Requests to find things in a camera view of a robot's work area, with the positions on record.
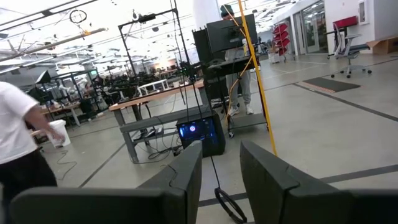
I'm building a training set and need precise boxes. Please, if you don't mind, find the black rolling cart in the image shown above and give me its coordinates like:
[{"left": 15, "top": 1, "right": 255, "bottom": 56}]
[{"left": 205, "top": 55, "right": 268, "bottom": 139}]

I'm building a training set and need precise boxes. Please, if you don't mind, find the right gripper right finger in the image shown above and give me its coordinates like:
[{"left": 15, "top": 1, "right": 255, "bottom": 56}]
[{"left": 239, "top": 139, "right": 398, "bottom": 224}]

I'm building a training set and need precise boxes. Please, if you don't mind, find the red bin rack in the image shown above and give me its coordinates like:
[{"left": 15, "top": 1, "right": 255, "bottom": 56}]
[{"left": 272, "top": 22, "right": 292, "bottom": 63}]

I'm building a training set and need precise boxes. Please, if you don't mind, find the glass door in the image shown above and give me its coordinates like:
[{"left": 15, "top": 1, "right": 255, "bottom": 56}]
[{"left": 292, "top": 0, "right": 327, "bottom": 55}]

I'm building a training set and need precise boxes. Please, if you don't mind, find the black coiled cable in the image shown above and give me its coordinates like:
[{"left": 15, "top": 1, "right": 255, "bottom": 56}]
[{"left": 210, "top": 155, "right": 248, "bottom": 224}]

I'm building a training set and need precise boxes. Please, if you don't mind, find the grey office chair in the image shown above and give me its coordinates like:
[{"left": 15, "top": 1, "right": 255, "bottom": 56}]
[{"left": 326, "top": 24, "right": 373, "bottom": 79}]

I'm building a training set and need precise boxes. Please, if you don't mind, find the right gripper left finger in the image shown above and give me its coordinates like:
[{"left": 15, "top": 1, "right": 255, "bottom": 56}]
[{"left": 8, "top": 139, "right": 203, "bottom": 224}]

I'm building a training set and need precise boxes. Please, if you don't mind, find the person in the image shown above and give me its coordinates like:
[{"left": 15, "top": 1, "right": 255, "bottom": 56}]
[
  {"left": 219, "top": 3, "right": 256, "bottom": 116},
  {"left": 0, "top": 81, "right": 66, "bottom": 224}
]

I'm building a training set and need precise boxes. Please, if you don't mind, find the red wall cabinet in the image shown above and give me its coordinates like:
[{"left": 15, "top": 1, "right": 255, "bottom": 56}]
[{"left": 332, "top": 15, "right": 359, "bottom": 30}]

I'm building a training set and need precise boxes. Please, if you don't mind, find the wooden desk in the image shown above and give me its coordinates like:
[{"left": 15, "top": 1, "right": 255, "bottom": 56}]
[{"left": 39, "top": 102, "right": 82, "bottom": 127}]

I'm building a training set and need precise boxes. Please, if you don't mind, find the yellow cable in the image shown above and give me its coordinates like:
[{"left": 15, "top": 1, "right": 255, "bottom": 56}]
[{"left": 236, "top": 0, "right": 278, "bottom": 157}]

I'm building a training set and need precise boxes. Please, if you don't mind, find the black computer tower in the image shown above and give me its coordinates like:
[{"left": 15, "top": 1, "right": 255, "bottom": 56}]
[{"left": 175, "top": 113, "right": 226, "bottom": 158}]

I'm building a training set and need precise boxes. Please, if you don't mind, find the dark floor mat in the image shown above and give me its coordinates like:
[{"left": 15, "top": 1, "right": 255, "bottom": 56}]
[{"left": 298, "top": 77, "right": 361, "bottom": 94}]

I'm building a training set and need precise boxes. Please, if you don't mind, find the wooden top workbench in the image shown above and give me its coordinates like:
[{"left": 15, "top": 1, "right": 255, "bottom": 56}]
[{"left": 108, "top": 79, "right": 212, "bottom": 164}]

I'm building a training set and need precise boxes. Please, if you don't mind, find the white plastic bucket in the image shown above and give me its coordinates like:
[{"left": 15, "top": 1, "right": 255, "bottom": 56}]
[{"left": 49, "top": 119, "right": 72, "bottom": 149}]

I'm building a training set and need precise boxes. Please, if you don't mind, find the brown cardboard box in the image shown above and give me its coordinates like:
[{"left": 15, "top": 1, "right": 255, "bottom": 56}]
[{"left": 366, "top": 37, "right": 398, "bottom": 55}]

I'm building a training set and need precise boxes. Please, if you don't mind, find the black monitor on cart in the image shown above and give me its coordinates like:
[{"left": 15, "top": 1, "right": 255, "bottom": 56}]
[{"left": 206, "top": 14, "right": 259, "bottom": 54}]

